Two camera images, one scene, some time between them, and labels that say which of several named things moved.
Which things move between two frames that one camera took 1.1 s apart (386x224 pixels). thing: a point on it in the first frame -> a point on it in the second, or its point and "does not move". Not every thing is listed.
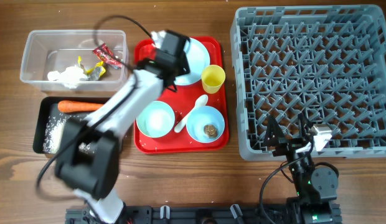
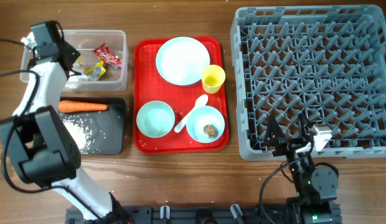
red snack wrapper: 106,55 does not move
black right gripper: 287,145 does not move
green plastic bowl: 155,119 does not move
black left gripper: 185,66 -> 71,54
